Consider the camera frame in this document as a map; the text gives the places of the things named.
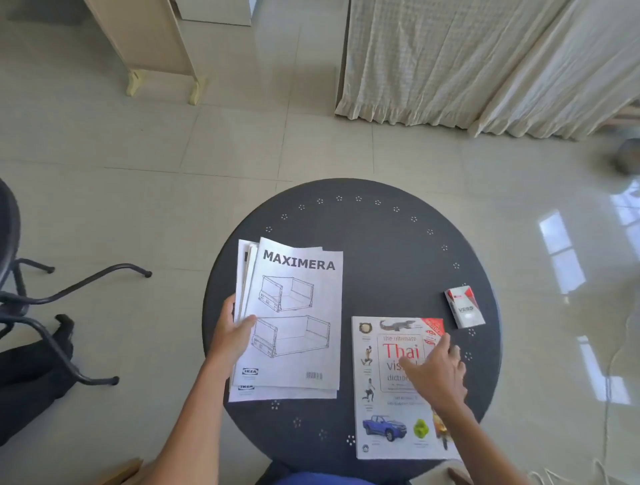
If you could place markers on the black garment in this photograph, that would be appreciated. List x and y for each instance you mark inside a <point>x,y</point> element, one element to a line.
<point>25,379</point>

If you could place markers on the person's right thumb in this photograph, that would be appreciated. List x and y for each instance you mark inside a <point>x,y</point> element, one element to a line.
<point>412,366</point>

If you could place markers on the illustrated visual dictionary book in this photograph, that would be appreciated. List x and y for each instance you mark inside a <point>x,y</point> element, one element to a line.
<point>380,399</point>

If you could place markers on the person's left forearm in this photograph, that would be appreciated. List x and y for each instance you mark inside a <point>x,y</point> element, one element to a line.
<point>192,424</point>

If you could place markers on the person's right forearm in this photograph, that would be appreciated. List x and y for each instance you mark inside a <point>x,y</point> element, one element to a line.
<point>477,444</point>

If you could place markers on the cream fabric curtain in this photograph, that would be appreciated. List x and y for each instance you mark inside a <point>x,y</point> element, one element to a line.
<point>565,85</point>
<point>425,55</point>

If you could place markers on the person's blue clothing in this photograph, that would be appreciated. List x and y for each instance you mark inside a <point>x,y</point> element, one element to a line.
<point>320,479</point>

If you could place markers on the white and red cigarette pack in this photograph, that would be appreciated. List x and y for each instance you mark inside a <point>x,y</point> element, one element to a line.
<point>465,309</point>

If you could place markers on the person's right hand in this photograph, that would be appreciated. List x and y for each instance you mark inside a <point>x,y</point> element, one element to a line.
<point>438,379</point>

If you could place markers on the white drawer assembly manual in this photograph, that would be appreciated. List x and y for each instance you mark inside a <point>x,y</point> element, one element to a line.
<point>300,320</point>

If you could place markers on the grey round object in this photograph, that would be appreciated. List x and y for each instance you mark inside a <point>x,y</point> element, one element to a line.
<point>629,157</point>

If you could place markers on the person's left thumb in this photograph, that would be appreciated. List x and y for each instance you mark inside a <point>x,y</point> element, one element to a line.
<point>246,322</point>

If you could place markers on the beige wooden cabinet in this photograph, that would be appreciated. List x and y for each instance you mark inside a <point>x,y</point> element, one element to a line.
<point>145,40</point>

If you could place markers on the person's left hand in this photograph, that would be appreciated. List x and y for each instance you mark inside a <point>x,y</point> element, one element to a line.
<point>226,336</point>

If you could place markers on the black metal chair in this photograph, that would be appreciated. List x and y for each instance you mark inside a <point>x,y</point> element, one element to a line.
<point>30,300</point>

